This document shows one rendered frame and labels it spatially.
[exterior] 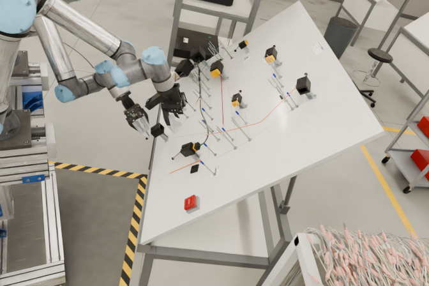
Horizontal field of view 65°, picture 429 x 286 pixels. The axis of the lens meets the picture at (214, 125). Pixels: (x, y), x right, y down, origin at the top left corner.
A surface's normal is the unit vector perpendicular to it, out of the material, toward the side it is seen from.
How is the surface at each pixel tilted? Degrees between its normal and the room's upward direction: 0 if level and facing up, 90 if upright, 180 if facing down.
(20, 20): 83
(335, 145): 49
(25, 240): 0
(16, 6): 83
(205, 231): 0
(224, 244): 0
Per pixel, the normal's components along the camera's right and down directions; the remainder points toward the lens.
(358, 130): -0.58, -0.62
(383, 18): 0.03, 0.63
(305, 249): 0.23, -0.76
